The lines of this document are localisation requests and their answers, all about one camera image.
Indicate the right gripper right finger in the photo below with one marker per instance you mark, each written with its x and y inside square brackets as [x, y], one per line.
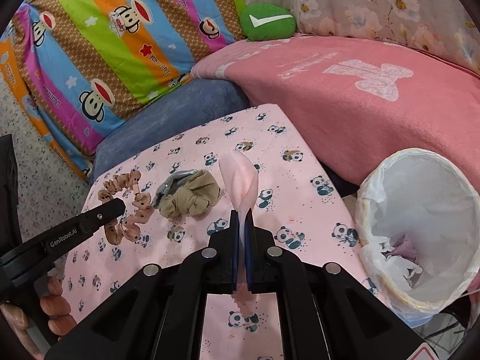
[324, 312]

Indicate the grey hair clip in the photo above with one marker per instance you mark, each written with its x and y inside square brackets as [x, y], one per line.
[170, 186]

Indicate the purple cloth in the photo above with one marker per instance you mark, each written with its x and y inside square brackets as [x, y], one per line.
[404, 248]

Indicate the brown pink scrunchie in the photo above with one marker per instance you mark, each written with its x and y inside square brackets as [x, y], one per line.
[138, 207]

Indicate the pink fleece blanket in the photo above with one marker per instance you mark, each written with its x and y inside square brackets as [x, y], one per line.
[356, 101]

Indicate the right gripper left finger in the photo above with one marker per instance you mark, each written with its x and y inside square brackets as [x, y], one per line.
[159, 312]

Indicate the person's left hand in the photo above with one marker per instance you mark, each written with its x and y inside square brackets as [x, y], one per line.
[54, 305]

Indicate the pink panda print sheet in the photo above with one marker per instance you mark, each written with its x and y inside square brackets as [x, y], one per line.
[296, 202]

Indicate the green checkmark plush cushion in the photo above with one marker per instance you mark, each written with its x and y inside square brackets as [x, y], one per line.
[264, 22]

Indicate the beige knotted stocking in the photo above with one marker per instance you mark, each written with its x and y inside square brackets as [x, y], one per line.
[194, 198]

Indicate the blue-grey cushion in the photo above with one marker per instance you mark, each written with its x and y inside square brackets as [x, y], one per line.
[195, 103]

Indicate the pink tissue sheet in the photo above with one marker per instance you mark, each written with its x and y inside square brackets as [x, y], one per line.
[241, 182]

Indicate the striped monkey cartoon pillow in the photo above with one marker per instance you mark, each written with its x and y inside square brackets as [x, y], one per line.
[82, 68]

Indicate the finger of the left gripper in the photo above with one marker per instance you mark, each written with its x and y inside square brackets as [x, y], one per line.
[101, 215]

